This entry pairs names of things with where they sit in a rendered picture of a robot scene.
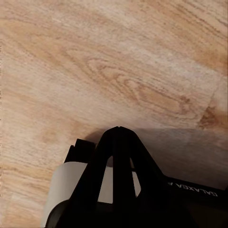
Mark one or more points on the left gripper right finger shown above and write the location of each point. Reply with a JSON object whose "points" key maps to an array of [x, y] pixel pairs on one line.
{"points": [[166, 210]]}

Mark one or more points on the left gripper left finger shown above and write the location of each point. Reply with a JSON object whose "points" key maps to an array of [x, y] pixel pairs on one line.
{"points": [[80, 209]]}

